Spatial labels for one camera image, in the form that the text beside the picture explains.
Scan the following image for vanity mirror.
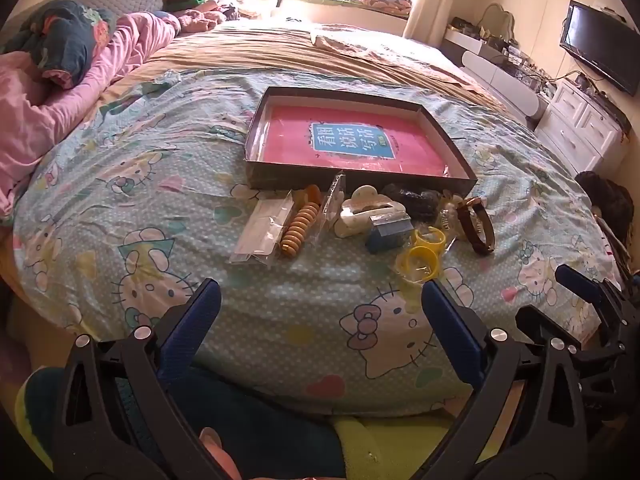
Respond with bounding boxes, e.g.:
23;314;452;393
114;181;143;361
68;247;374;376
479;2;519;44

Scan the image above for dark teal cloth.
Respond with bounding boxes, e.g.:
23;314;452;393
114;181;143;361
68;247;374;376
115;365;346;480

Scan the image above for dressing table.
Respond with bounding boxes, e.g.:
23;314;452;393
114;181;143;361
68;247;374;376
442;25;501;62

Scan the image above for shallow cardboard box tray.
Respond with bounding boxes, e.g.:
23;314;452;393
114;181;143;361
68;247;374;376
244;86;478;196

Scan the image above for window seat with clothes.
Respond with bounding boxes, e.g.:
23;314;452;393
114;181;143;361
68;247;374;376
280;0;414;22

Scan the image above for yellow green cloth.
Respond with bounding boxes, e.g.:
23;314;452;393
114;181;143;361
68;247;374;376
330;400;506;480

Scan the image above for white cloud hair claw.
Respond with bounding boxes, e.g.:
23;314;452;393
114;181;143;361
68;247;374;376
334;185;412;238

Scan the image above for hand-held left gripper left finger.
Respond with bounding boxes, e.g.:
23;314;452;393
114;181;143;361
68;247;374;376
52;277;236;480

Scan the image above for black flat television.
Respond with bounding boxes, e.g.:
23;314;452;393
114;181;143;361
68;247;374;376
559;0;640;97

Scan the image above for clear packet of pearl jewelry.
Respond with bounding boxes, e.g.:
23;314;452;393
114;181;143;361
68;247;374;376
435;192;468;238

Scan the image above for dark bag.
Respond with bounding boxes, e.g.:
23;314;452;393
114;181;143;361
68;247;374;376
575;171;635;233

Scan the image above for cat-print light blue bedsheet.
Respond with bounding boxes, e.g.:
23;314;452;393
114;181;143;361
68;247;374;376
12;67;621;416

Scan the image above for black hair scrunchie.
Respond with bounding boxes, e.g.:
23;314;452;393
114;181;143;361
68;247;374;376
382;184;443;223

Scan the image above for pink quilt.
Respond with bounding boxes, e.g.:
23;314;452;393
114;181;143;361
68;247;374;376
0;10;182;217

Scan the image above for orange spiral hair tie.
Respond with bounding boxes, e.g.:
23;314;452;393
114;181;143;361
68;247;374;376
279;185;322;260

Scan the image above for small blue box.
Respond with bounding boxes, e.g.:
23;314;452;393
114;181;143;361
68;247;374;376
365;212;413;253

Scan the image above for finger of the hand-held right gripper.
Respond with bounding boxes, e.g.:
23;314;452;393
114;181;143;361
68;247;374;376
515;304;603;361
554;263;621;313

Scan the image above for pale patterned folded cloth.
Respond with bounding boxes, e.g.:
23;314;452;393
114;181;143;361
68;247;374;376
310;26;383;55

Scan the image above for pink book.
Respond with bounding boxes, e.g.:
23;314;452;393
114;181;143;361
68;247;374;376
264;105;451;176

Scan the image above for yellow hoop earrings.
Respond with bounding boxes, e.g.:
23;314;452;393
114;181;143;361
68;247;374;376
395;226;447;282

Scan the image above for brown bracelet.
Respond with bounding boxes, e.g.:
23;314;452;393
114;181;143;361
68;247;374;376
456;196;496;255

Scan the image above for white low cabinet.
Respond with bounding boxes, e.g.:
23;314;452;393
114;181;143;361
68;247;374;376
460;50;549;122

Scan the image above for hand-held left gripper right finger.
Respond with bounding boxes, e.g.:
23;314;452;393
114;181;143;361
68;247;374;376
415;280;586;480

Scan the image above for tan bed cover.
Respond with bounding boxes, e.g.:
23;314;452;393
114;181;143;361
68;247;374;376
97;19;508;113

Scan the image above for white drawer dresser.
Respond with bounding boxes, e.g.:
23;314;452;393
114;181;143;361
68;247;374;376
534;79;632;175

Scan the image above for small clear packet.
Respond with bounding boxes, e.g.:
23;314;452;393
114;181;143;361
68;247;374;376
320;172;347;233

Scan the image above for clear packet with white card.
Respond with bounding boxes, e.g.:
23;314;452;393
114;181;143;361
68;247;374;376
229;194;296;267

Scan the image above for pile of clothes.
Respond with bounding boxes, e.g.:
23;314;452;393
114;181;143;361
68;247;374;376
162;0;281;33

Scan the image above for dark blue floral pillow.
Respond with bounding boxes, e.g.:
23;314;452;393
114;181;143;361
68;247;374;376
0;0;119;87

